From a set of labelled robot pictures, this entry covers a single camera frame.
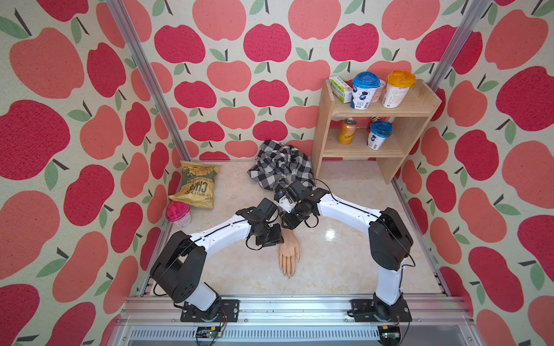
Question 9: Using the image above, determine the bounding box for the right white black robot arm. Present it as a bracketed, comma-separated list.
[274, 182, 413, 324]

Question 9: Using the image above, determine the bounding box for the wooden two-tier shelf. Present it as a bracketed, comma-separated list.
[311, 80, 441, 184]

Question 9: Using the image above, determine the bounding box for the orange soda can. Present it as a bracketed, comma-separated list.
[338, 118, 357, 145]

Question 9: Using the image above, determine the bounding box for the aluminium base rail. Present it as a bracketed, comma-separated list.
[107, 294, 484, 345]

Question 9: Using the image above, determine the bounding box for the green white small box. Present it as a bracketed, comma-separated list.
[329, 76, 353, 104]

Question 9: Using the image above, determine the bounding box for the mannequin hand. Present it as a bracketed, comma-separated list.
[278, 229, 300, 278]

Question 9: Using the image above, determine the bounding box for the right aluminium corner post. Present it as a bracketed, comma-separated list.
[427, 0, 493, 92]

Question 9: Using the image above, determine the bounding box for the blue lid yogurt cup lower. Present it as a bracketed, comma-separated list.
[367, 122, 392, 151]

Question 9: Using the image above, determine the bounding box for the orange lid white cup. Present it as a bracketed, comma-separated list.
[382, 70, 416, 108]

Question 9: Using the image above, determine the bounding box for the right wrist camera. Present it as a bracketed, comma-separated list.
[278, 195, 297, 213]

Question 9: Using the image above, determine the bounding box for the black white plaid shirt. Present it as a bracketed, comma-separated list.
[248, 140, 315, 202]

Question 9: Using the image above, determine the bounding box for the yellow green chips bag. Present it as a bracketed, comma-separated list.
[169, 161, 220, 209]

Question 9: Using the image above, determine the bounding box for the aluminium corner post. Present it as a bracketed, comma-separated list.
[107, 0, 191, 161]
[427, 0, 493, 92]

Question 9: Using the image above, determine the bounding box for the left aluminium corner post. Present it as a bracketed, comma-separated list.
[107, 0, 191, 161]

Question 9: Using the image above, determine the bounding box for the pink white small cup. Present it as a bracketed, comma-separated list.
[370, 79, 387, 103]

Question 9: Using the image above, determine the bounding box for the red white item behind cup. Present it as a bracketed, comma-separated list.
[371, 117, 395, 124]

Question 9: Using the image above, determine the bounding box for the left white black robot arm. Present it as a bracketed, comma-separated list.
[150, 198, 284, 321]

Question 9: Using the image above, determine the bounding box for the blue lid yogurt cup top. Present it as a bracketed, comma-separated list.
[351, 72, 381, 110]

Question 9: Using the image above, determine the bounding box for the blue lid yogurt cup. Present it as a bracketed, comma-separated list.
[351, 72, 381, 110]
[367, 122, 392, 151]

